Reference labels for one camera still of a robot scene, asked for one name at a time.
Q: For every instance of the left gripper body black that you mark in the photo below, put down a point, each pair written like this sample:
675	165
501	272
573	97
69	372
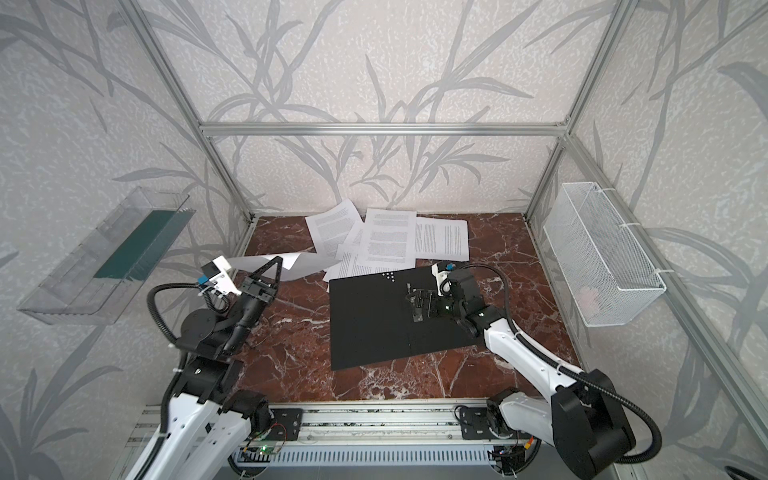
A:
250	288

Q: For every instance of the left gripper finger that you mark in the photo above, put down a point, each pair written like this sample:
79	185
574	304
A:
270	275
257	285

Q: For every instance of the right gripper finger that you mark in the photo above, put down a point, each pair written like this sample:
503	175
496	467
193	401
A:
418	296
422	312

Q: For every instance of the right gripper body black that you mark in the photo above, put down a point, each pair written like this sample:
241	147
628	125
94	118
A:
429	303

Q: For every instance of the folder white cover black inside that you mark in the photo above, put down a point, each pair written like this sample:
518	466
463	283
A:
371	320

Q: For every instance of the printed paper sheet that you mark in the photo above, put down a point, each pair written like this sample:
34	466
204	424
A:
294	265

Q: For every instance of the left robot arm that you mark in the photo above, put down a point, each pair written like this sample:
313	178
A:
203	418

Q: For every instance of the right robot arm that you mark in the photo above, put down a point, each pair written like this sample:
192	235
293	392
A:
575	412

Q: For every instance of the metal folder clip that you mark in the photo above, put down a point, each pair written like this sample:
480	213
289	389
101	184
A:
414	298

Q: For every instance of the printed sheet right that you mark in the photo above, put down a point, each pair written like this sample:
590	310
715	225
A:
441	239

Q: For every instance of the printed sheet top centre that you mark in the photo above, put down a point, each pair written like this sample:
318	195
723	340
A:
388	239

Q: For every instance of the printed sheet front centre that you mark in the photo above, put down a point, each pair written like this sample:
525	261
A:
349	266

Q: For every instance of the printed sheet back left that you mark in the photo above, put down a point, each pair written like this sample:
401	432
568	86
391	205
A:
330	229

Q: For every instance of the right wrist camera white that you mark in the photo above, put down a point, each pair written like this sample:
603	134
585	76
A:
440	271

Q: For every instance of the aluminium front rail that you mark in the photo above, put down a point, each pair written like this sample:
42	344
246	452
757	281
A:
402	422

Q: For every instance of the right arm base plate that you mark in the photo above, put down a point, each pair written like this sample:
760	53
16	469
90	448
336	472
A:
475	424

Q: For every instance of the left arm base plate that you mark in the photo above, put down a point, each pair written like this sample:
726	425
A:
286	425

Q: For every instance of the white wire mesh basket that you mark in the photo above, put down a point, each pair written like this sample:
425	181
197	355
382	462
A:
609	275

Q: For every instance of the clear plastic wall tray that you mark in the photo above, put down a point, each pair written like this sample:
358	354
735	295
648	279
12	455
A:
96	282

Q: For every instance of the aluminium frame horizontal bar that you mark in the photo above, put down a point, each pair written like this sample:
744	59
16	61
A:
215	129

